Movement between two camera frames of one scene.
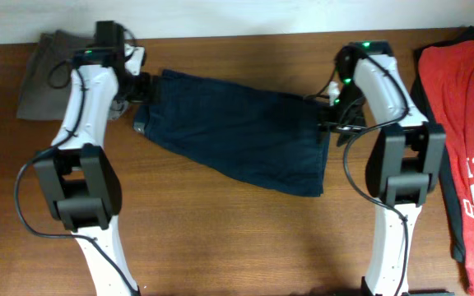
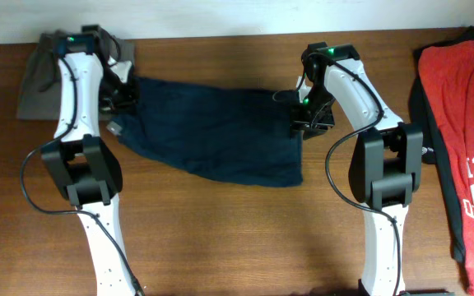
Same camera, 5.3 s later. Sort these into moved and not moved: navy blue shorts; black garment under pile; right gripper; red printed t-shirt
Moved: right gripper; navy blue shorts
Not moved: black garment under pile; red printed t-shirt
